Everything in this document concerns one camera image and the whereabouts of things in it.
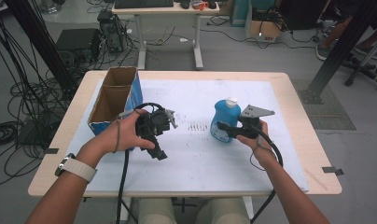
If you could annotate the wristwatch with white band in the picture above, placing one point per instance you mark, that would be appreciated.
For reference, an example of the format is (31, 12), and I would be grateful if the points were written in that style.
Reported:
(77, 168)

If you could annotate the person's right leg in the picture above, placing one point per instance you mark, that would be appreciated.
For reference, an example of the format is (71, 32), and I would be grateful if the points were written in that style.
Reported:
(222, 211)

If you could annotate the white table leg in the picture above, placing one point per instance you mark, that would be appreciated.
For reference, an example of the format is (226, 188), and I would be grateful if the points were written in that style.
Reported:
(246, 205)
(127, 202)

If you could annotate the white desk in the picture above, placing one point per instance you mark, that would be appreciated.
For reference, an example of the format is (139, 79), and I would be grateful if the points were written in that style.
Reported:
(197, 37)

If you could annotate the blue cardboard box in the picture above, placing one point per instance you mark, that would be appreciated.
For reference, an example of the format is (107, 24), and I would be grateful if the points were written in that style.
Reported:
(115, 93)

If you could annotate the black chair base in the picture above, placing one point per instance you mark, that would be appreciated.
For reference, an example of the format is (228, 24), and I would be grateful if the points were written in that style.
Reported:
(364, 70)

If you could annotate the person's leg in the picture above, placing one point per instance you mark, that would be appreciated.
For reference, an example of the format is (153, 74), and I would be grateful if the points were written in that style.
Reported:
(157, 211)
(332, 39)
(222, 211)

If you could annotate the black metal stand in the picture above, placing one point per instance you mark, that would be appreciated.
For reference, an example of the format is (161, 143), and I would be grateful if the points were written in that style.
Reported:
(342, 49)
(40, 40)

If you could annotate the black tape strip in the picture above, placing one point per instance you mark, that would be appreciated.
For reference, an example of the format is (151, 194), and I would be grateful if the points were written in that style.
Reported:
(332, 170)
(52, 151)

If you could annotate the grey floor mat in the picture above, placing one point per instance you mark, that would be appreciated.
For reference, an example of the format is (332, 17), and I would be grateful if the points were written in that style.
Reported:
(336, 115)

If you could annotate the black keyboard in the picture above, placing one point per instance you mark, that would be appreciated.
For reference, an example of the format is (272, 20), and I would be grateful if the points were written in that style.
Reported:
(143, 3)

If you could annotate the white table mat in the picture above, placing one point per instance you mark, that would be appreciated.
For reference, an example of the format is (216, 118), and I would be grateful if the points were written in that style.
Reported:
(192, 168)

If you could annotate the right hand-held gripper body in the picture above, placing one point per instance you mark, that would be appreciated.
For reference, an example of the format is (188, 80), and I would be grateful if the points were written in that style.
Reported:
(252, 126)

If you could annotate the person's right hand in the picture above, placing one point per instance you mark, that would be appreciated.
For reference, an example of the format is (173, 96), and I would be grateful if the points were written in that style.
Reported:
(262, 147)

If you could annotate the black equipment case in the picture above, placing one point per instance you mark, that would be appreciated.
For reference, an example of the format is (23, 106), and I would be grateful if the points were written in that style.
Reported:
(77, 42)

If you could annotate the black computer tower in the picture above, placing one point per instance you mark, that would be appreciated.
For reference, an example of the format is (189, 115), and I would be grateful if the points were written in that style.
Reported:
(113, 31)

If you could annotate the brown cardboard box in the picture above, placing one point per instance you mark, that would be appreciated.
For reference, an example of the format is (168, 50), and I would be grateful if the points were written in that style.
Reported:
(266, 29)

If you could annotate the person's left hand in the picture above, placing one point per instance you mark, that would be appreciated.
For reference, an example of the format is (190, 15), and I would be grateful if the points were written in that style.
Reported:
(121, 135)

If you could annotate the blue bottle with white cap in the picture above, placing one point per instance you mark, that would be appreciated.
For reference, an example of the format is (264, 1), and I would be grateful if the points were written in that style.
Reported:
(224, 115)

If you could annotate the orange small item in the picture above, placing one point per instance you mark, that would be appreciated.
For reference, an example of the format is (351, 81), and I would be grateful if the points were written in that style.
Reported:
(200, 5)

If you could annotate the person's left leg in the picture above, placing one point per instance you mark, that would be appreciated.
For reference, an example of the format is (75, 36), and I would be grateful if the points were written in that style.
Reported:
(157, 211)

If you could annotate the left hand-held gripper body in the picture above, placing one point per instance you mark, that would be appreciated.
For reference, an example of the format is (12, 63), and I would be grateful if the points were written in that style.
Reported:
(154, 123)

